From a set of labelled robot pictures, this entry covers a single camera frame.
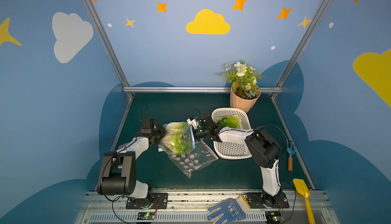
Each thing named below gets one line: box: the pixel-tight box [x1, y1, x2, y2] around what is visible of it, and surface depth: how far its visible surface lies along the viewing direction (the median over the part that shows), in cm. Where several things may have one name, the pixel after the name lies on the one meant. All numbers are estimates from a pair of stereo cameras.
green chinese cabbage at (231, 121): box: [216, 114, 242, 129], surface depth 96 cm
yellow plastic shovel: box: [292, 178, 316, 224], surface depth 77 cm
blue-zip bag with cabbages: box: [157, 121, 197, 156], surface depth 89 cm
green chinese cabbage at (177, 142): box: [161, 131, 193, 156], surface depth 88 cm
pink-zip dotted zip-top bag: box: [167, 140, 219, 178], surface depth 88 cm
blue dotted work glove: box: [206, 194, 251, 224], surface depth 73 cm
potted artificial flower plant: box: [218, 60, 266, 114], surface depth 100 cm
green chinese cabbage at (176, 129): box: [164, 121, 189, 136], surface depth 95 cm
